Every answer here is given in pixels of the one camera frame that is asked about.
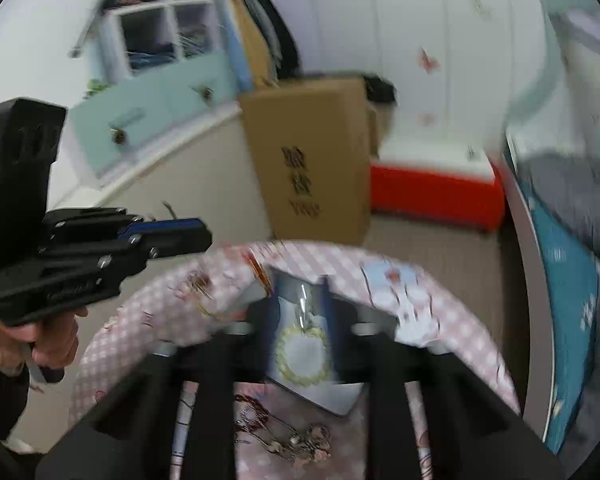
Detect cream bead bracelet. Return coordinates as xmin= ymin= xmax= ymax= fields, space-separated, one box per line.
xmin=275 ymin=323 xmax=334 ymax=387

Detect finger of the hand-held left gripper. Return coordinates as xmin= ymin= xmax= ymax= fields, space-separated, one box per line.
xmin=42 ymin=207 xmax=207 ymax=243
xmin=100 ymin=230 xmax=214 ymax=263

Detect teal bunk bed frame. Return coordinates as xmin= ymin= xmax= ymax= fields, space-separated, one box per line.
xmin=500 ymin=0 xmax=600 ymax=457

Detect grey jewelry box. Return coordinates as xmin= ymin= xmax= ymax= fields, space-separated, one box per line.
xmin=252 ymin=269 xmax=367 ymax=419

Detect teal bedsheet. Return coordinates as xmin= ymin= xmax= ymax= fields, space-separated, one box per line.
xmin=524 ymin=194 xmax=600 ymax=443

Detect low white cabinet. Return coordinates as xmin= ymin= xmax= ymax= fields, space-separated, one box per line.
xmin=45 ymin=105 xmax=277 ymax=281

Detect pink butterfly sticker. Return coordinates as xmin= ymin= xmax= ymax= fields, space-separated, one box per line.
xmin=417 ymin=47 xmax=442 ymax=75

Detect person's left forearm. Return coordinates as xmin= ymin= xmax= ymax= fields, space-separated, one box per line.
xmin=0 ymin=347 xmax=33 ymax=443

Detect black cloth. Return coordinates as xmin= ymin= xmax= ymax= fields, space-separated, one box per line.
xmin=364 ymin=74 xmax=399 ymax=107

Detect folded blue clothes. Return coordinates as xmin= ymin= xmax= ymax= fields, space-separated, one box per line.
xmin=126 ymin=44 xmax=177 ymax=73

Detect white wardrobe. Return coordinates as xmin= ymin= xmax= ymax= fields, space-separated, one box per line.
xmin=300 ymin=0 xmax=548 ymax=161

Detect black hanging jacket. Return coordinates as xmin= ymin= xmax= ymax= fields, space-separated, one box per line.
xmin=257 ymin=0 xmax=302 ymax=81

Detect pink bead bracelet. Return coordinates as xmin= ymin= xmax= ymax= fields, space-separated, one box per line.
xmin=300 ymin=422 xmax=334 ymax=459

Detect yellow hanging garment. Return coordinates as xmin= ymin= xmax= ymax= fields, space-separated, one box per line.
xmin=230 ymin=0 xmax=277 ymax=88

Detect dark red bead bracelet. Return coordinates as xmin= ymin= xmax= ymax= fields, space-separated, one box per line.
xmin=232 ymin=394 xmax=282 ymax=442

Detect white board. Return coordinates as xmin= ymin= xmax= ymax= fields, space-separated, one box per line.
xmin=380 ymin=139 xmax=497 ymax=174

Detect grey duvet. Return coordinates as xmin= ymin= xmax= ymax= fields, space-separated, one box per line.
xmin=519 ymin=152 xmax=600 ymax=263

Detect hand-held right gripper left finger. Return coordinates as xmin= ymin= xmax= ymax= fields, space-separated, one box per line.
xmin=35 ymin=280 xmax=282 ymax=480

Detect folded grey clothes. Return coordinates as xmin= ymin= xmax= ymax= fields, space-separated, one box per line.
xmin=177 ymin=24 xmax=212 ymax=58

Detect red storage bench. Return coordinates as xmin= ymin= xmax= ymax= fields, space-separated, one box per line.
xmin=369 ymin=159 xmax=507 ymax=234

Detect pink checked tablecloth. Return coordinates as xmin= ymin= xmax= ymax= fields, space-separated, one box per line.
xmin=70 ymin=240 xmax=524 ymax=480

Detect green ornament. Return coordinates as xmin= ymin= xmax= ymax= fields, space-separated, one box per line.
xmin=84 ymin=79 xmax=112 ymax=100

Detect tall cardboard box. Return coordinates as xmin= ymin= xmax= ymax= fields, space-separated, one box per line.
xmin=238 ymin=77 xmax=374 ymax=247

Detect lilac stair cabinet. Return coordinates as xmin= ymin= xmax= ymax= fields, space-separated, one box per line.
xmin=69 ymin=0 xmax=262 ymax=183

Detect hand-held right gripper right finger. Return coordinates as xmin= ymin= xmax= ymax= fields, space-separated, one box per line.
xmin=324 ymin=280 xmax=567 ymax=480

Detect person's left hand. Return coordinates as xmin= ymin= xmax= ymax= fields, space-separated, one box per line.
xmin=0 ymin=304 xmax=89 ymax=382

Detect light blue hanging garment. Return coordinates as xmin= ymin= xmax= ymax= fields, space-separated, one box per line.
xmin=214 ymin=0 xmax=253 ymax=95

